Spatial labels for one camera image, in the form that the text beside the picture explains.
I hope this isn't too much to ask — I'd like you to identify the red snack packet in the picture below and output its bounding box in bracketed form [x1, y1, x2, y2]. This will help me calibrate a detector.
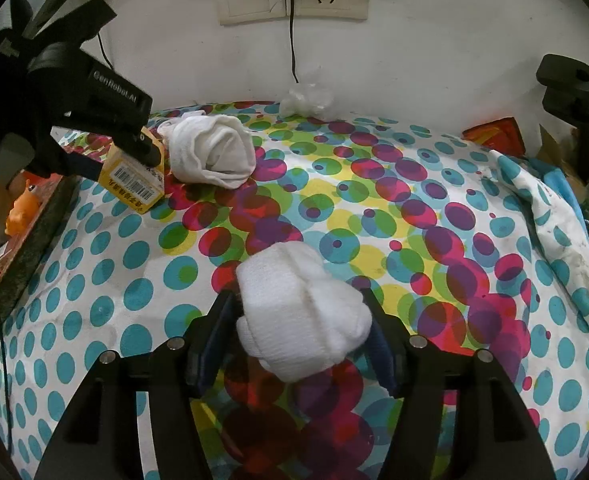
[461, 117, 527, 156]

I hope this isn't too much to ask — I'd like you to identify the thick ribbed white sock roll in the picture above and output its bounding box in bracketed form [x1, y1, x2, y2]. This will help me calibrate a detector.
[235, 241, 373, 384]

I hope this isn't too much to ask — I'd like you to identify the crumpled clear plastic bag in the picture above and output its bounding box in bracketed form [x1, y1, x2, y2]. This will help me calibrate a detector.
[279, 71, 335, 118]

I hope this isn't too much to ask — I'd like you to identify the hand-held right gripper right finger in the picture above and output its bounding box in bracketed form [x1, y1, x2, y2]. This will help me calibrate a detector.
[361, 287, 558, 480]

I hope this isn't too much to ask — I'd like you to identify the black hanging cable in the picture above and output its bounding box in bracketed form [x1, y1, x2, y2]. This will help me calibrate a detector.
[97, 35, 116, 70]

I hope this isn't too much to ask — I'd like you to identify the orange toy on tray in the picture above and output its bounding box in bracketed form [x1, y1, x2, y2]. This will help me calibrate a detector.
[0, 175, 81, 333]

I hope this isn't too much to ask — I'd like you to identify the yellow box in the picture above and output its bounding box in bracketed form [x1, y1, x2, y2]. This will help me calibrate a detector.
[98, 127, 166, 216]

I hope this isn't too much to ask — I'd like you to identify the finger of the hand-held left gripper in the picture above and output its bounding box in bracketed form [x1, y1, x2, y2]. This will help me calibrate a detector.
[117, 120, 164, 167]
[32, 145, 106, 182]

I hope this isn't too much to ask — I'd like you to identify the thin white sock bundle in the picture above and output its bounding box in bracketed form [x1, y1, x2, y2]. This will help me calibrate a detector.
[157, 113, 258, 190]

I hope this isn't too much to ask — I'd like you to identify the polka dot tablecloth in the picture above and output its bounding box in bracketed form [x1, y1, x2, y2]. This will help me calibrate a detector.
[0, 101, 589, 480]

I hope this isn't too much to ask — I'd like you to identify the brown cardboard piece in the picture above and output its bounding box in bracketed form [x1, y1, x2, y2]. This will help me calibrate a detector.
[539, 124, 582, 181]

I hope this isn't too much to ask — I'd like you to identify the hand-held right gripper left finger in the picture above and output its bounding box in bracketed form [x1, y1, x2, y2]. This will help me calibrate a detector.
[34, 291, 242, 480]

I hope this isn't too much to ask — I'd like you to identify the black clamp stand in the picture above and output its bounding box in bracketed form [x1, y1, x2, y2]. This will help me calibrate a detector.
[535, 53, 589, 183]

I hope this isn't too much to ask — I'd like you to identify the blue cloth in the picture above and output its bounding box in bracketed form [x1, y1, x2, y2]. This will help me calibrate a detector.
[527, 157, 587, 211]

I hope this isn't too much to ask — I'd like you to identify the black charger cable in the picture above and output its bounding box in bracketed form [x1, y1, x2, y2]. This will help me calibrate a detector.
[287, 0, 300, 84]

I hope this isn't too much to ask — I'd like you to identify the orange toy figure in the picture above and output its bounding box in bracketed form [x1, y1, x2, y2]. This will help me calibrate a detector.
[5, 184, 42, 236]

